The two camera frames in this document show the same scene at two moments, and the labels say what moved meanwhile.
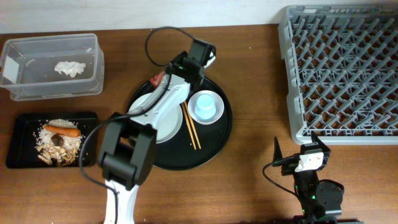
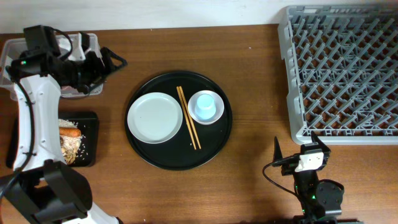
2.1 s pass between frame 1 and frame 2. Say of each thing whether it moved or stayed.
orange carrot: stayed
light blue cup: stayed
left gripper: moved
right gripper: stayed
